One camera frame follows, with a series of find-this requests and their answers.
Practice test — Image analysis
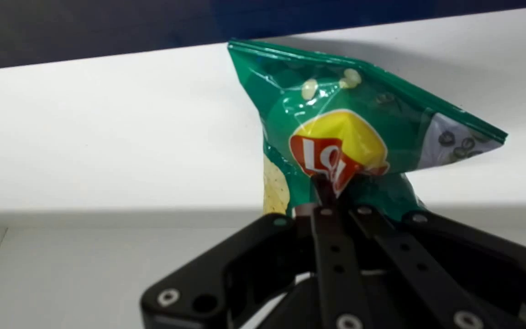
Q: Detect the green chips packet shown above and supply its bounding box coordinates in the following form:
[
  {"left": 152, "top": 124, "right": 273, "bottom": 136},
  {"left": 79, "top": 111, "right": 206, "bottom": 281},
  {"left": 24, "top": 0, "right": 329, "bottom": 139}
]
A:
[{"left": 227, "top": 39, "right": 509, "bottom": 223}]

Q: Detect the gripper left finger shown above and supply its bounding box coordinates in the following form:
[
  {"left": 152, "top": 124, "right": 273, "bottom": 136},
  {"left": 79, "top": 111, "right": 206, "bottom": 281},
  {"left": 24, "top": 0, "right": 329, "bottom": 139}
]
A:
[{"left": 140, "top": 174, "right": 374, "bottom": 329}]

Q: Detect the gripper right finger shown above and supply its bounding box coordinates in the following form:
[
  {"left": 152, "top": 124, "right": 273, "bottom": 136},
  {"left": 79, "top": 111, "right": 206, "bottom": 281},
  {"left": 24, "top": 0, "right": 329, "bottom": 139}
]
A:
[{"left": 348, "top": 205, "right": 526, "bottom": 329}]

